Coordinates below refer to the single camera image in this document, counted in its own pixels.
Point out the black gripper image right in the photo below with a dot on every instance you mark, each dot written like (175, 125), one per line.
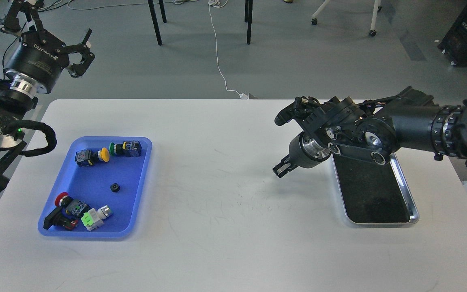
(304, 152)

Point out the white green selector switch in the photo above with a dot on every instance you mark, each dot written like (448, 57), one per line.
(94, 218)

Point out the yellow push button switch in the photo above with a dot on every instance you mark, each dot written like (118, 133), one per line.
(87, 157)

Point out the blue plastic tray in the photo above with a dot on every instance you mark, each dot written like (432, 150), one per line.
(91, 185)

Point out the black table leg right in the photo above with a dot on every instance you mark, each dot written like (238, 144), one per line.
(248, 12)

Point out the red emergency stop button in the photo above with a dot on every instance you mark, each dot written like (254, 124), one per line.
(67, 213)

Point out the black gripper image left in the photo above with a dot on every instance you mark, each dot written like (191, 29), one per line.
(35, 56)

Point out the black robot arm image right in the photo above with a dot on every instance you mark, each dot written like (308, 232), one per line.
(372, 130)

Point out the black table leg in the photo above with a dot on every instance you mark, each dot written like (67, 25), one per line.
(248, 12)
(155, 20)

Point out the green push button switch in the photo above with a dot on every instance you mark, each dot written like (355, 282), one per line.
(125, 149)

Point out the black table leg left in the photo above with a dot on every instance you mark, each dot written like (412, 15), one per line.
(155, 20)

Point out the silver metal tray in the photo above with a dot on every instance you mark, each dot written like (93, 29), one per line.
(374, 196)

